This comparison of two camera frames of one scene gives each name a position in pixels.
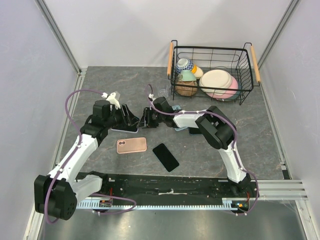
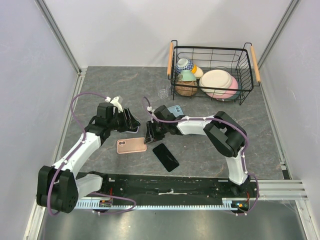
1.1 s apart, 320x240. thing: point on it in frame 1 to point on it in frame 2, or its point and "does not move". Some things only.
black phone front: x=165 y=157 does not move
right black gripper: x=145 y=120 to x=151 y=136
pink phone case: x=131 y=145 does not move
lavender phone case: x=128 y=130 does not move
